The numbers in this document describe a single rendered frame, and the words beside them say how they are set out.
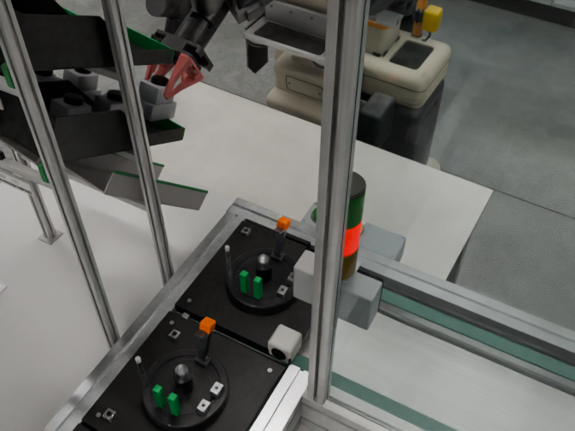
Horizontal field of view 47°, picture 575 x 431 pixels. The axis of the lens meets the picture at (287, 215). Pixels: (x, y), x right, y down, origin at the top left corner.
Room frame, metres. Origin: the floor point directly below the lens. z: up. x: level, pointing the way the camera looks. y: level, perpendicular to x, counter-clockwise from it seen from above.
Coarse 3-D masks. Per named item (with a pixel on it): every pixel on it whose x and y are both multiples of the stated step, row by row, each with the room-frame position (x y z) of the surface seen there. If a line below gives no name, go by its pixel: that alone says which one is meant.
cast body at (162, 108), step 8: (144, 80) 0.95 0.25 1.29; (152, 80) 0.95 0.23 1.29; (160, 80) 0.94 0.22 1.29; (168, 80) 0.95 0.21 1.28; (144, 88) 0.93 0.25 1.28; (152, 88) 0.93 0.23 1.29; (160, 88) 0.93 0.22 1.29; (144, 96) 0.93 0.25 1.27; (152, 96) 0.92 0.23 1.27; (160, 96) 0.92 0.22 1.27; (144, 104) 0.92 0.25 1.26; (152, 104) 0.91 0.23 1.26; (160, 104) 0.92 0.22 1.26; (168, 104) 0.93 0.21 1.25; (144, 112) 0.91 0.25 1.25; (152, 112) 0.90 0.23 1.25; (160, 112) 0.92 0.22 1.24; (168, 112) 0.93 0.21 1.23; (152, 120) 0.90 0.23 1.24
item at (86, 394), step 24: (240, 216) 0.94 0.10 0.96; (216, 240) 0.88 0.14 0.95; (192, 264) 0.81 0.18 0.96; (168, 288) 0.75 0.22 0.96; (144, 312) 0.69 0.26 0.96; (144, 336) 0.64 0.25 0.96; (120, 360) 0.60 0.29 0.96; (96, 384) 0.55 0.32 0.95; (288, 384) 0.55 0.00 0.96; (72, 408) 0.51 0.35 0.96; (264, 408) 0.51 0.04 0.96; (288, 408) 0.51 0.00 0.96
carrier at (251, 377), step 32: (160, 352) 0.60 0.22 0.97; (192, 352) 0.59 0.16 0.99; (224, 352) 0.61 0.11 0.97; (256, 352) 0.61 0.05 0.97; (128, 384) 0.54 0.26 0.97; (160, 384) 0.53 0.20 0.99; (192, 384) 0.53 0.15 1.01; (224, 384) 0.53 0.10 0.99; (256, 384) 0.55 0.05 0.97; (96, 416) 0.49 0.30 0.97; (128, 416) 0.49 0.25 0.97; (160, 416) 0.48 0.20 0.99; (192, 416) 0.48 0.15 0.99; (224, 416) 0.49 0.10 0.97; (256, 416) 0.49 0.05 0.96
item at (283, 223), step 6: (282, 216) 0.83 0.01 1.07; (282, 222) 0.82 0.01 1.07; (288, 222) 0.82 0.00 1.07; (276, 228) 0.81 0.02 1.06; (282, 228) 0.81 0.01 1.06; (282, 234) 0.81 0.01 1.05; (276, 240) 0.81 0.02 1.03; (282, 240) 0.81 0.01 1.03; (276, 246) 0.80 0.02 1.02; (282, 246) 0.80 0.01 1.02; (276, 252) 0.80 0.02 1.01
